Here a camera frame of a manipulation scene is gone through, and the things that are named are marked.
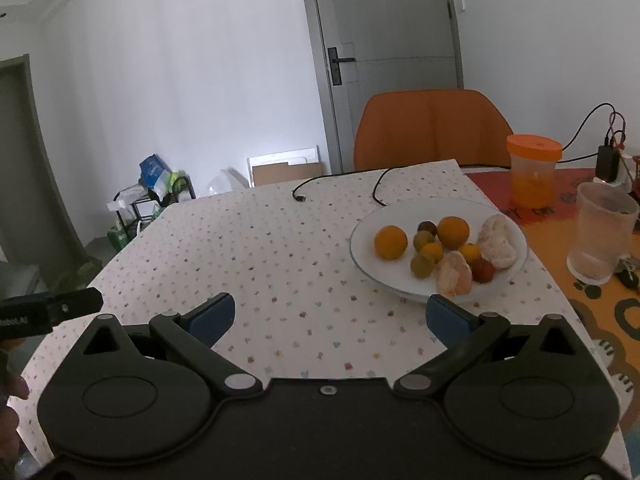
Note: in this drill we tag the dark red plum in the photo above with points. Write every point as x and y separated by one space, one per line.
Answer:
428 226

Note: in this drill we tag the grey door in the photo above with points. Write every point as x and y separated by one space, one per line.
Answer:
398 45

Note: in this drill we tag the black door handle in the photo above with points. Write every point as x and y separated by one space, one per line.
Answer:
335 62

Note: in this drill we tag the large orange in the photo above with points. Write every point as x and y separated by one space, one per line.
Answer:
390 243

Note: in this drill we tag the small orange mandarin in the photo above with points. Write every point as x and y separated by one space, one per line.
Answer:
434 250

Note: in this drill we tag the white framed board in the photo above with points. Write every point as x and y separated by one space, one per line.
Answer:
287 166

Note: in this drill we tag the clear plastic cup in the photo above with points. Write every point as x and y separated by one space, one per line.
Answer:
605 222

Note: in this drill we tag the person's left hand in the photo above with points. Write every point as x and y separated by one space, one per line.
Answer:
12 384

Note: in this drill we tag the floral white tablecloth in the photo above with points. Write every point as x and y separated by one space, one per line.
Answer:
304 309

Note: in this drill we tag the blue white bag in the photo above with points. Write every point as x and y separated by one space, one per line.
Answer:
155 175

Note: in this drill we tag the black metal shelf rack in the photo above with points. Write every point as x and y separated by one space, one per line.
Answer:
136 207

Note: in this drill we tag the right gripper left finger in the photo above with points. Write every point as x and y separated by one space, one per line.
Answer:
188 340

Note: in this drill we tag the small yellow-orange mandarin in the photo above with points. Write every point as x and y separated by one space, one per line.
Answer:
471 253

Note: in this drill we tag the green kiwi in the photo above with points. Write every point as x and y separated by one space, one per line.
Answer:
421 239

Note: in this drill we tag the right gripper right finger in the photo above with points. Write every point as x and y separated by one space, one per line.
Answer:
468 339

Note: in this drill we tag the orange lidded plastic jar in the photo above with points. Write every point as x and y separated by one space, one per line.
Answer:
533 162

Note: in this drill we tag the orange chair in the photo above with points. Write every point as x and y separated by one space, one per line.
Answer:
408 128

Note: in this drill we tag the brown round kiwi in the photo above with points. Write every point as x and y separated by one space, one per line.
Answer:
422 266

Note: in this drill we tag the green box on floor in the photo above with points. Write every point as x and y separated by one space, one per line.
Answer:
118 238

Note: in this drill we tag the white plastic bag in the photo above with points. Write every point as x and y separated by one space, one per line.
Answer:
227 180

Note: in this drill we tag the white round plate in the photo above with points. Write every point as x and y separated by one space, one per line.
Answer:
395 275

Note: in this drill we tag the black power adapter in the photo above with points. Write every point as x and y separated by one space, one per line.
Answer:
608 163

